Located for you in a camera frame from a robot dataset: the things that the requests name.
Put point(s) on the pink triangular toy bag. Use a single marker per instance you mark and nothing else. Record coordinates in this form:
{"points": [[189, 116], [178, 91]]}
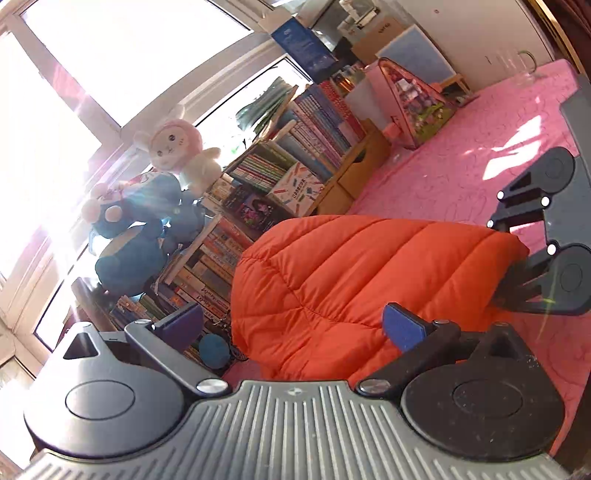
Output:
{"points": [[411, 101]]}

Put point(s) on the white pink plush toy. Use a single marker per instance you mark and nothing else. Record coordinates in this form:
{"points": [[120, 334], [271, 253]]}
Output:
{"points": [[175, 147]]}

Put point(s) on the wooden framed blue board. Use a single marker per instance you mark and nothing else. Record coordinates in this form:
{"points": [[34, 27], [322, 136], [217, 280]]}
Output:
{"points": [[420, 57]]}

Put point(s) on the miniature bicycle model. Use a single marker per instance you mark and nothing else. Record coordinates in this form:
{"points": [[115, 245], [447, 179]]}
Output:
{"points": [[233, 341]]}

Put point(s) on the clear glass pitcher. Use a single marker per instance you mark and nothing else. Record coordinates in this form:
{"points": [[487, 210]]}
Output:
{"points": [[512, 69]]}

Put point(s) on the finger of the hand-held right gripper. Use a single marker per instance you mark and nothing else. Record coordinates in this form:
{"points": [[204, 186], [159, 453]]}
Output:
{"points": [[512, 203], [526, 286]]}

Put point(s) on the orange puffer jacket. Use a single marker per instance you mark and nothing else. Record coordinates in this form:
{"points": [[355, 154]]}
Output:
{"points": [[360, 277]]}

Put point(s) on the blue cardboard box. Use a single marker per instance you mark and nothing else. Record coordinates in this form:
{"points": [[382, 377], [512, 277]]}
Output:
{"points": [[304, 48]]}

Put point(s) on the row of purple red books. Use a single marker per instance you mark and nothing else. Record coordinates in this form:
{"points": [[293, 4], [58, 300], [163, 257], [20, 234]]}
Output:
{"points": [[323, 124]]}

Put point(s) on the large blue plush toy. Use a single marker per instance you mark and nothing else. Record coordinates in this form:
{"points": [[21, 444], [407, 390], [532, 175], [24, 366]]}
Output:
{"points": [[134, 240]]}

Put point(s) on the stack of green folders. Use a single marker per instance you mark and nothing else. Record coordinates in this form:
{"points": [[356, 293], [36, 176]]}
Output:
{"points": [[265, 106]]}

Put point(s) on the row of tall picture books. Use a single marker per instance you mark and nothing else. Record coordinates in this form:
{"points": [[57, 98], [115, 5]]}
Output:
{"points": [[207, 263]]}

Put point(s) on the row of thin green books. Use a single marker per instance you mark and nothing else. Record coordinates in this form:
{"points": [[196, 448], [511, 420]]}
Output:
{"points": [[261, 166]]}

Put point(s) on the white printed cardboard box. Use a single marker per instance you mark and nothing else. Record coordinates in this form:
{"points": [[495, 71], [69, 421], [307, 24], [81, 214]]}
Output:
{"points": [[298, 187]]}

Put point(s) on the wooden drawer organizer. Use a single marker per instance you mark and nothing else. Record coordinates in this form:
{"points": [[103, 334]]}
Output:
{"points": [[360, 170]]}

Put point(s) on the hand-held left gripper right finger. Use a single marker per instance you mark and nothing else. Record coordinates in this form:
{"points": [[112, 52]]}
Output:
{"points": [[404, 327]]}

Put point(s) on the blue pompom ball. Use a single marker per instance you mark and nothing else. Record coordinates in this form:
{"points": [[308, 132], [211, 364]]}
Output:
{"points": [[214, 350]]}

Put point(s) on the brown clipboard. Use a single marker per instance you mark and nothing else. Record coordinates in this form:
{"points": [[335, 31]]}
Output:
{"points": [[374, 39]]}

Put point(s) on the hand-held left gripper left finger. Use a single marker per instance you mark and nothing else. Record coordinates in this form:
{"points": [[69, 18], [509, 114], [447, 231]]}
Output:
{"points": [[182, 325]]}

